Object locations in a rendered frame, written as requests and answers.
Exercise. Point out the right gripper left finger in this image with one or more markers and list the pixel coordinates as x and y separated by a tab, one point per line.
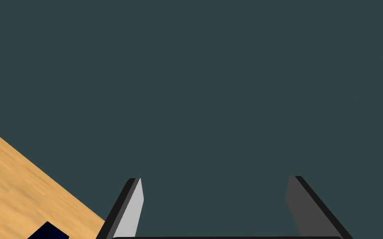
128	212

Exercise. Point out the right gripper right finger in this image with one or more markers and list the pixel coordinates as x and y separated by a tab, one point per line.
312	212

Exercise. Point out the dark blue box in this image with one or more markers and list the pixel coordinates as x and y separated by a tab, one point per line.
49	232

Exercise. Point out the wooden table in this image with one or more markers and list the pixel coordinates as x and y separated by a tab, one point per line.
15	189

